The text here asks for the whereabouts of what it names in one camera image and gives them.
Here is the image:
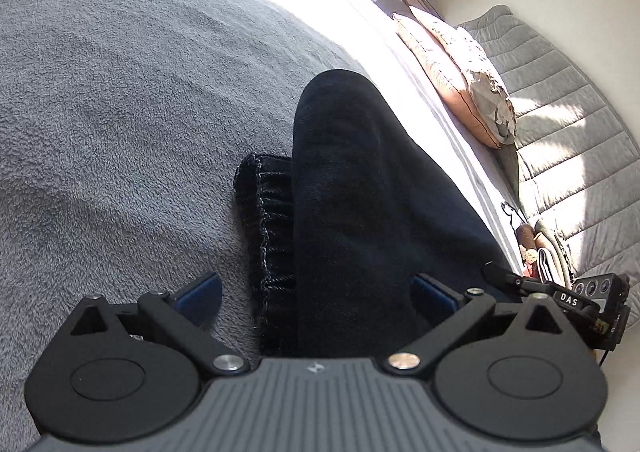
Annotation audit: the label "grey quilted headboard cover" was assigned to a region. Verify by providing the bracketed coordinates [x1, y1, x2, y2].
[457, 4, 640, 293]

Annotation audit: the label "light grey folded garment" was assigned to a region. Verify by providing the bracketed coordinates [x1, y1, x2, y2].
[542, 244, 564, 285]

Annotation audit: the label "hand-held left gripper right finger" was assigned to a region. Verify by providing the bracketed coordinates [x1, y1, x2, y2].
[385, 273, 571, 377]

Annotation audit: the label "floral pillow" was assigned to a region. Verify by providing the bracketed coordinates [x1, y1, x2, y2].
[410, 6, 519, 146]

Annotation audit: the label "black cord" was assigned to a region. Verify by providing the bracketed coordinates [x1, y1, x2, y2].
[500, 201, 529, 234]

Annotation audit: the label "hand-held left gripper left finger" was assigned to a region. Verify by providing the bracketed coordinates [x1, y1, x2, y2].
[70, 272, 250, 376]

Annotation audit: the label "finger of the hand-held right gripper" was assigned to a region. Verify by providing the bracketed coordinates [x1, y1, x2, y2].
[482, 263, 553, 295]

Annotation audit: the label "dark denim pants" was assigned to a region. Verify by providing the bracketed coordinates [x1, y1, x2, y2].
[234, 68, 526, 363]

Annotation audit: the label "grey bed blanket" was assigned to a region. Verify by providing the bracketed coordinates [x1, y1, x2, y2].
[0, 0, 531, 452]

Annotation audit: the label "brown fuzzy garment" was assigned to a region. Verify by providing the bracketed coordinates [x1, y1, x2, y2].
[515, 224, 539, 278]

